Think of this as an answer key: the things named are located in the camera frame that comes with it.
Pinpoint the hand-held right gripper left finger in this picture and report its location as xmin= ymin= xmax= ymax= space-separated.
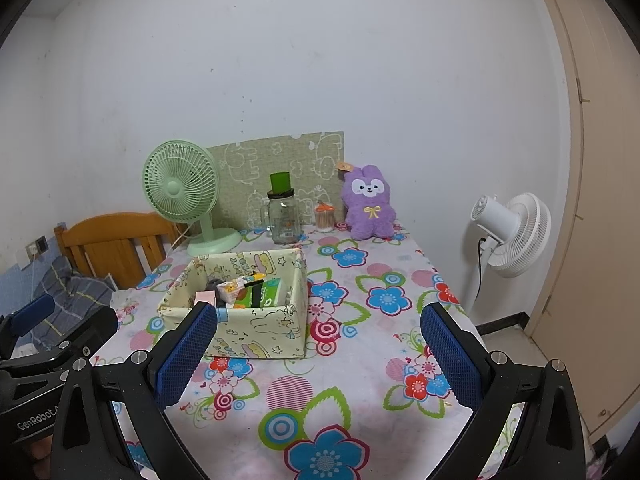
xmin=49 ymin=301 xmax=218 ymax=480

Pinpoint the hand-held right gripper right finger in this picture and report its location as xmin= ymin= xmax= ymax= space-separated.
xmin=420 ymin=302 xmax=587 ymax=480

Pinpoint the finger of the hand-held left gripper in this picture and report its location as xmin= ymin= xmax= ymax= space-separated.
xmin=0 ymin=305 xmax=119 ymax=373
xmin=0 ymin=294 xmax=56 ymax=357

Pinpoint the yellow cartoon storage box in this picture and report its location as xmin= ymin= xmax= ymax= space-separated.
xmin=159 ymin=247 xmax=308 ymax=361

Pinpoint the yellow cartoon tissue packet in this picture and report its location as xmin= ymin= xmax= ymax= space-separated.
xmin=217 ymin=275 xmax=266 ymax=307

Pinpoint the green tissue packet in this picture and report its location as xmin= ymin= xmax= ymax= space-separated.
xmin=240 ymin=280 xmax=282 ymax=308

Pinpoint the person's left hand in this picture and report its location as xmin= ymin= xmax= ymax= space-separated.
xmin=25 ymin=435 xmax=54 ymax=480

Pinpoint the grey plaid blanket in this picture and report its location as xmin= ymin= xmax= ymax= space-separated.
xmin=30 ymin=255 xmax=118 ymax=351

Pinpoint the wooden chair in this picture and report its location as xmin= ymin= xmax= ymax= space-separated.
xmin=54 ymin=211 xmax=181 ymax=291

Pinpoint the white standing fan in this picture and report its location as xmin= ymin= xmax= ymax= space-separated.
xmin=462 ymin=192 xmax=552 ymax=317

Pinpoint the green desk fan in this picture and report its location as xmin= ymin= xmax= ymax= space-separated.
xmin=142 ymin=140 xmax=242 ymax=259

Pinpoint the glass jar with green lid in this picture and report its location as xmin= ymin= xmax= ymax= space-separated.
xmin=260 ymin=172 xmax=301 ymax=247

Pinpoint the purple plush rabbit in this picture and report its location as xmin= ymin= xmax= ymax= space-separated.
xmin=336 ymin=161 xmax=397 ymax=241

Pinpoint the small jar with orange lid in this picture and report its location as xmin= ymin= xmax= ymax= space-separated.
xmin=314 ymin=201 xmax=335 ymax=233

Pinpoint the beige door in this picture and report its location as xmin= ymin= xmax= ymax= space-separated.
xmin=522 ymin=0 xmax=640 ymax=437

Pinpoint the green patterned board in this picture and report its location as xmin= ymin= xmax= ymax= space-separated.
xmin=207 ymin=131 xmax=345 ymax=233

